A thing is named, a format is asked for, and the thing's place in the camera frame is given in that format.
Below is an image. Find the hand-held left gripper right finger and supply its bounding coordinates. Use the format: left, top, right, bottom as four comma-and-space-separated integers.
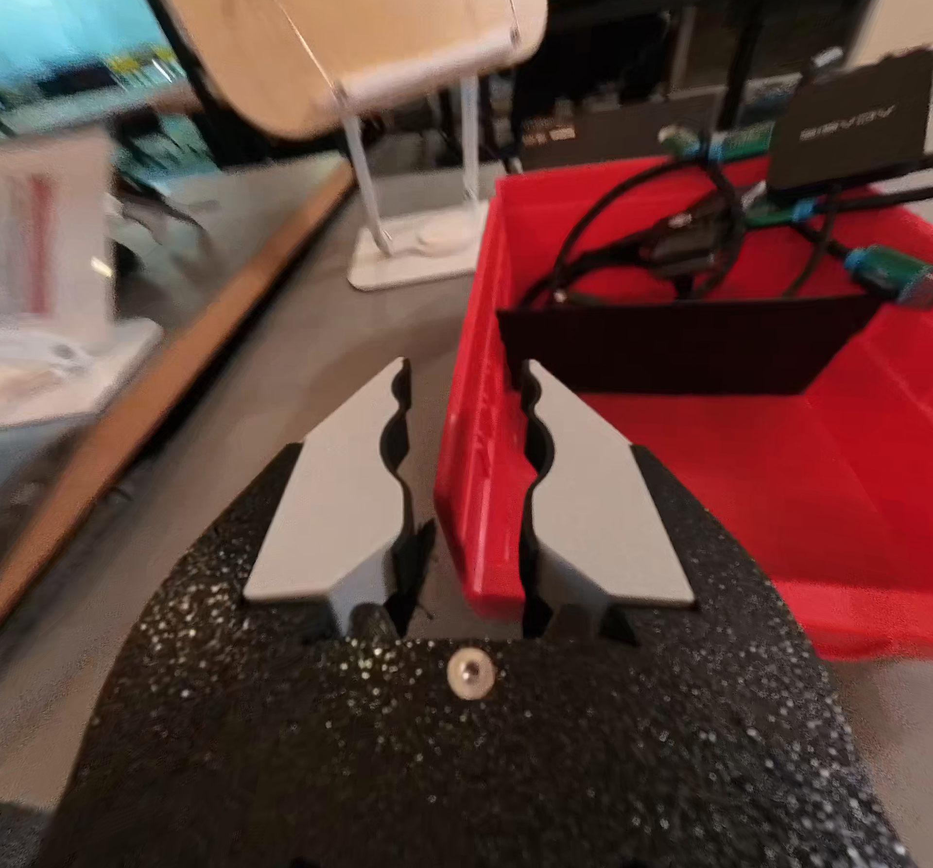
520, 359, 695, 637

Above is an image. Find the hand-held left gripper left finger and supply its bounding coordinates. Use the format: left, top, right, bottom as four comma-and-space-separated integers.
242, 357, 413, 634

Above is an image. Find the red plastic bin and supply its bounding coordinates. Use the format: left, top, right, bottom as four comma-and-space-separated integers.
433, 154, 933, 661

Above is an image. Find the black usb cable green plug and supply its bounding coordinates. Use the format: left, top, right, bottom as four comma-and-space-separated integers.
743, 194, 821, 229

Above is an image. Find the black bin divider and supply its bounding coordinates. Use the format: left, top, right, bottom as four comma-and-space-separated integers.
498, 294, 883, 397

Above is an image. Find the wood edged table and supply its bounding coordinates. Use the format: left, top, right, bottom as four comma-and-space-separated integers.
0, 154, 358, 621

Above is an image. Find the black equipment box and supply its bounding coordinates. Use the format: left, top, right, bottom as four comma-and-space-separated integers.
521, 92, 737, 170

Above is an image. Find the white red printed box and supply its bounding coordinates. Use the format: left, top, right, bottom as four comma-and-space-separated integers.
0, 126, 121, 330

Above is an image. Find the wooden board on white stand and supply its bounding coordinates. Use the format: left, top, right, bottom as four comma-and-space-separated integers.
135, 0, 549, 293

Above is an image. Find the black framed screen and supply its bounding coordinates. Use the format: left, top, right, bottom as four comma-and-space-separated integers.
0, 0, 220, 126

